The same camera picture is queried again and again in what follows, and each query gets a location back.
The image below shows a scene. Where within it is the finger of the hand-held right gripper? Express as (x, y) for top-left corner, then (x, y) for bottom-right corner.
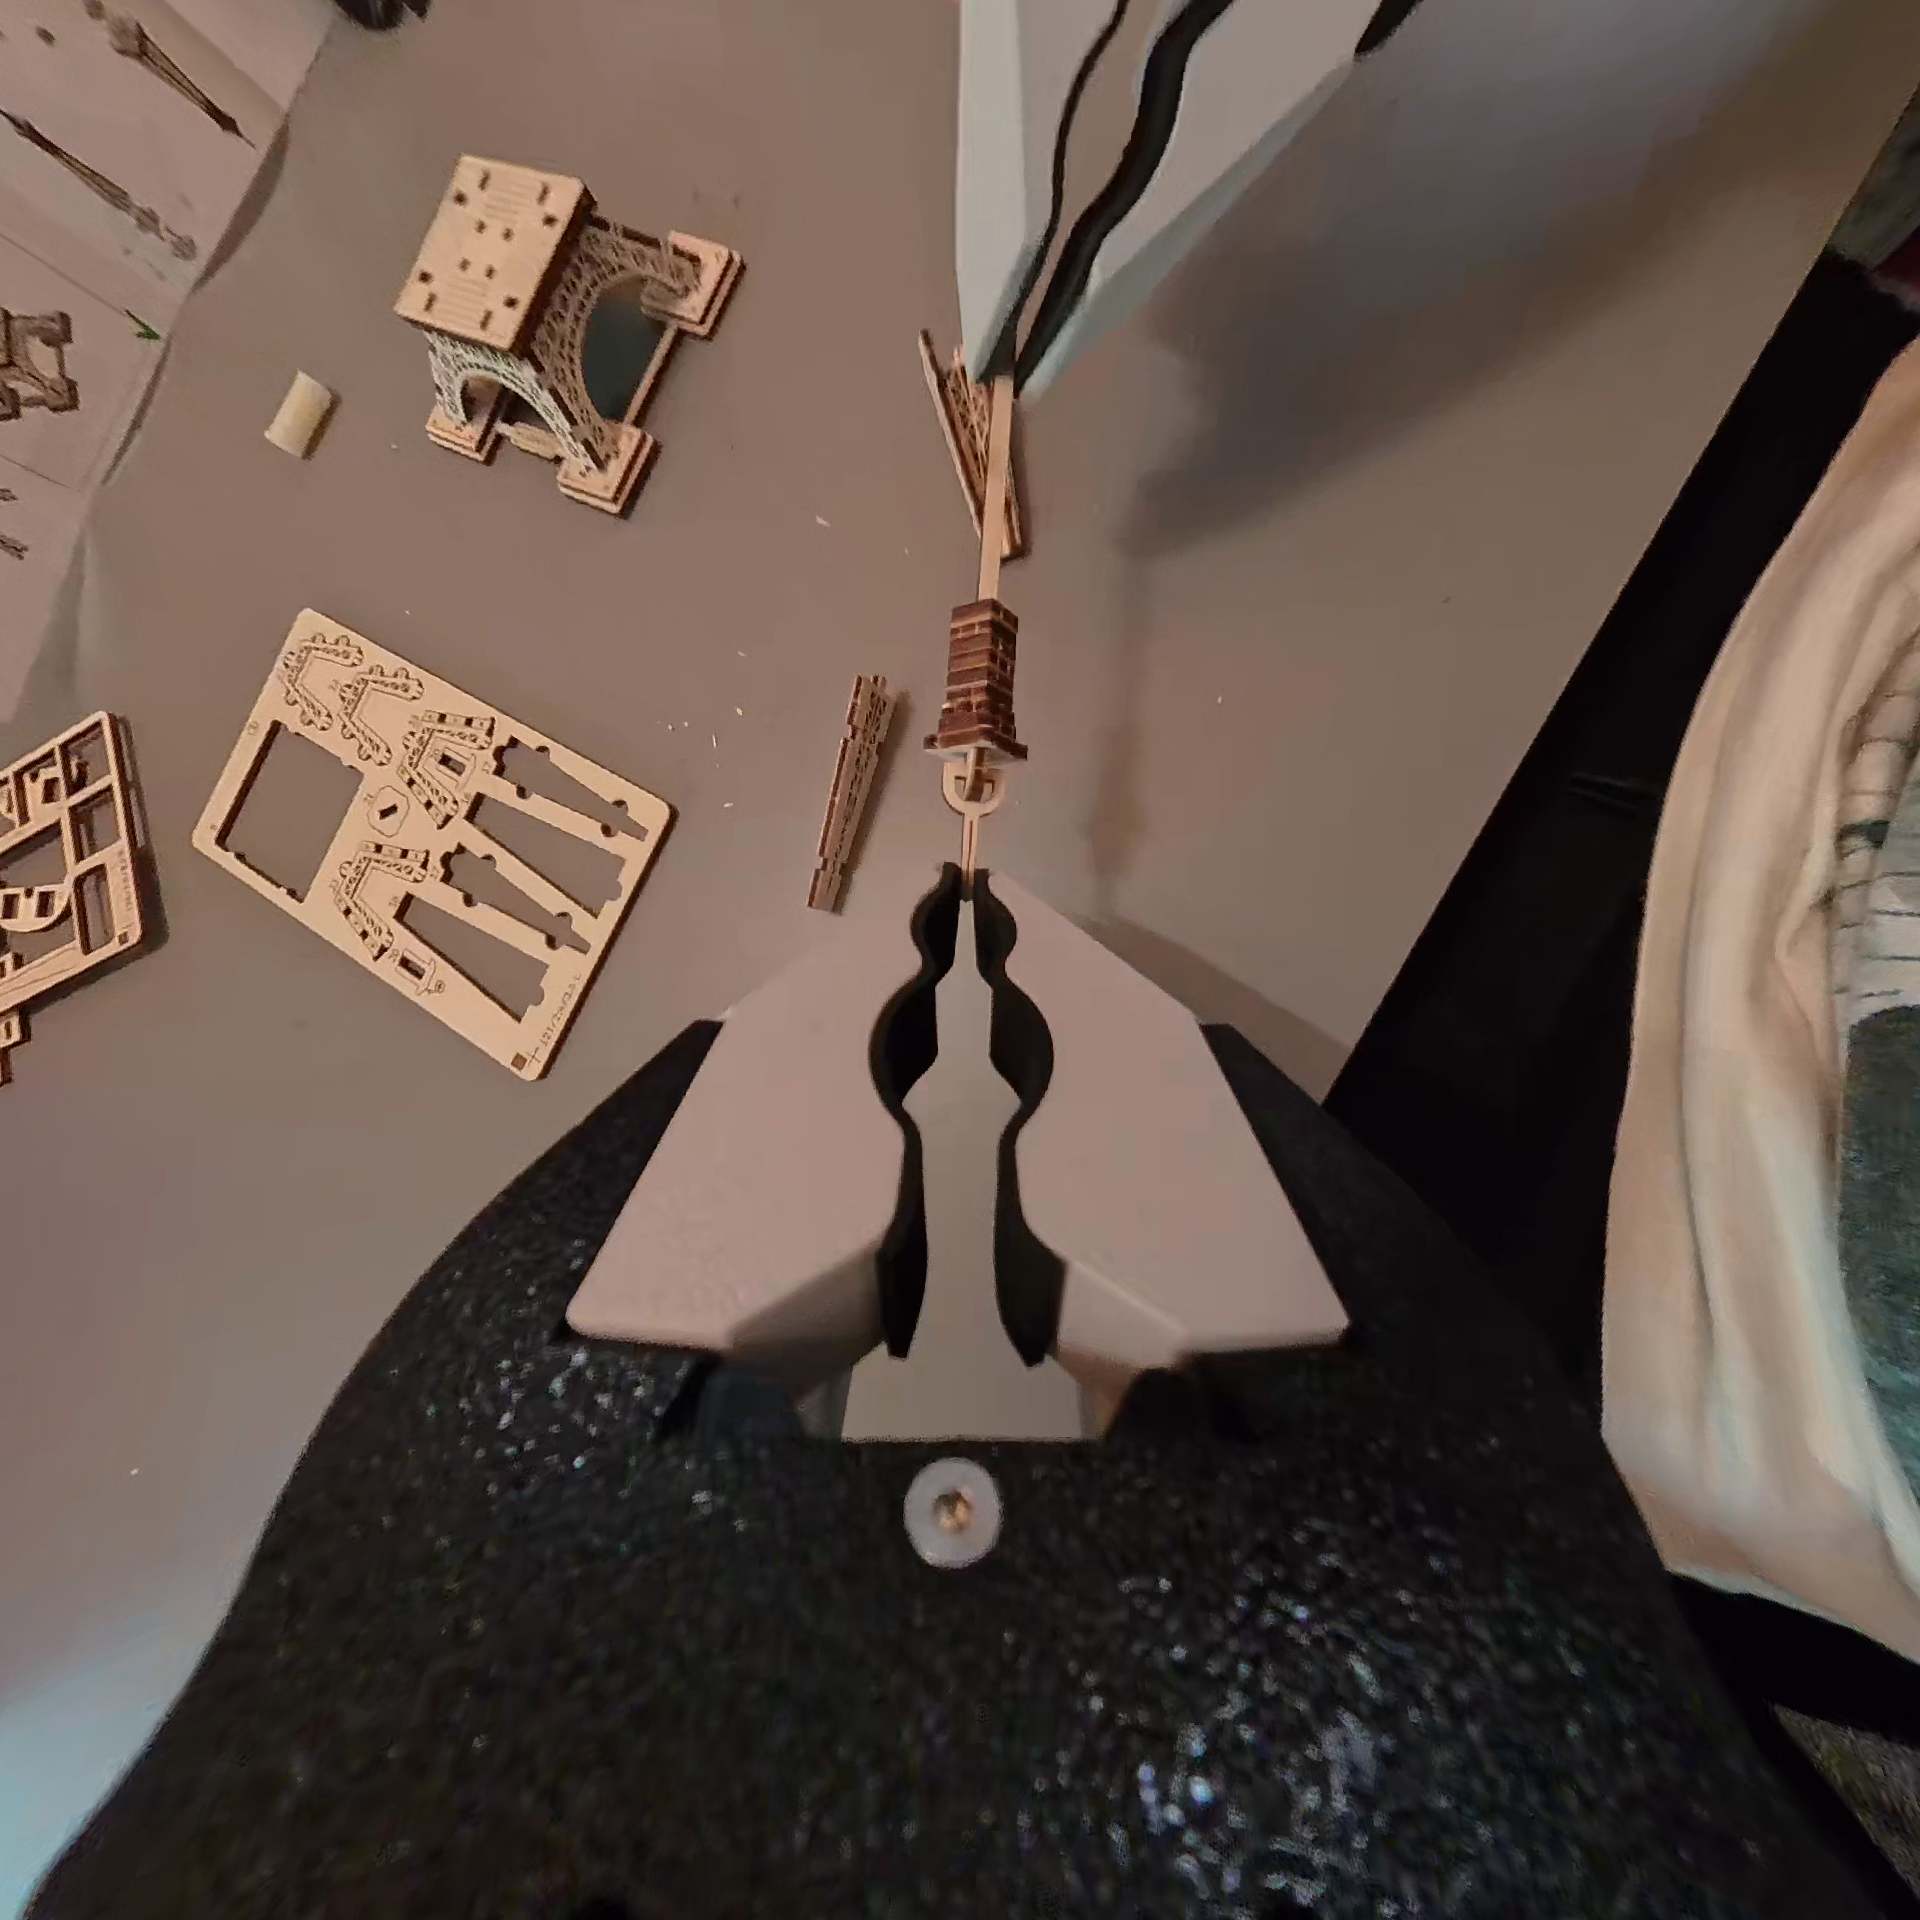
(1017, 0), (1420, 405)
(954, 0), (1135, 395)

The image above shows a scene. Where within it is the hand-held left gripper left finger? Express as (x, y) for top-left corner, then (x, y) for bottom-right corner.
(564, 862), (962, 1437)

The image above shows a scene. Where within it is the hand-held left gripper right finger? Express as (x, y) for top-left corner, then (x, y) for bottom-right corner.
(972, 867), (1355, 1437)

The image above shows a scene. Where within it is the wooden lattice tower panel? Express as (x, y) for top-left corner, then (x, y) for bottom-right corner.
(920, 330), (1032, 561)

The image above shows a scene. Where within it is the wooden tower spire piece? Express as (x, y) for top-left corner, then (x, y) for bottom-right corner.
(922, 376), (1034, 876)

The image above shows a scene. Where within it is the grey desk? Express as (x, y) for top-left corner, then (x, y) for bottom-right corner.
(0, 0), (1920, 1765)

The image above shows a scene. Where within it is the narrow wooden lattice strip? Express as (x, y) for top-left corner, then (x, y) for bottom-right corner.
(807, 672), (898, 915)

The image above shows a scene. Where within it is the black office chair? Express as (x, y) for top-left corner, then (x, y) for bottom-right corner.
(1324, 246), (1920, 1742)

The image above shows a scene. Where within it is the wooden tower base model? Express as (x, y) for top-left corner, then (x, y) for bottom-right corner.
(394, 154), (745, 520)

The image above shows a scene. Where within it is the wooden sheet with long slots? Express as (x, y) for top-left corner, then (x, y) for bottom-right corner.
(192, 609), (675, 1084)

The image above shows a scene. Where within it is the white printed shirt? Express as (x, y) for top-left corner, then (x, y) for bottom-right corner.
(1602, 337), (1920, 1634)

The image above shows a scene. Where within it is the irregular wooden cutout sheet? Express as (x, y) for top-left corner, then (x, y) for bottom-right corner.
(0, 709), (166, 1085)

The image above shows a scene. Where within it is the paper instruction sheet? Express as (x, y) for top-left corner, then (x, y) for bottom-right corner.
(0, 0), (328, 723)

